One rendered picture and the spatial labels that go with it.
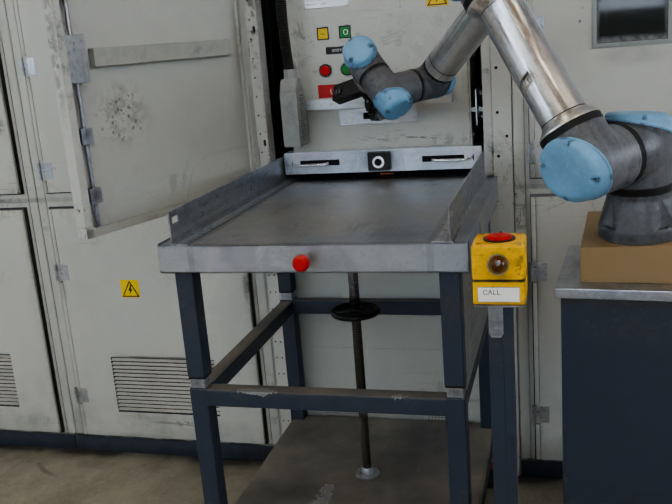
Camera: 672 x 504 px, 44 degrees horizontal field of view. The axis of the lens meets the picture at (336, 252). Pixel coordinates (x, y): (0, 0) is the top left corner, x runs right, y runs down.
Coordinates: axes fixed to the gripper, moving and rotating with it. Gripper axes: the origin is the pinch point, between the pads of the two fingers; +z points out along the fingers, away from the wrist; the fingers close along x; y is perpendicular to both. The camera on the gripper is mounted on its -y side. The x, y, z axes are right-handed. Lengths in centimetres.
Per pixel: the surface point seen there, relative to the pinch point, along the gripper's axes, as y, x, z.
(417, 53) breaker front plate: 9.8, 15.6, -2.8
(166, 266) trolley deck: -32, -52, -46
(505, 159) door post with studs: 31.9, -10.4, 6.9
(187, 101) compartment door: -44.5, -3.3, -19.9
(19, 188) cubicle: -111, -14, 10
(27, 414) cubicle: -121, -78, 47
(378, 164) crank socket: -1.1, -10.4, 8.0
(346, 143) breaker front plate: -10.5, -3.8, 8.9
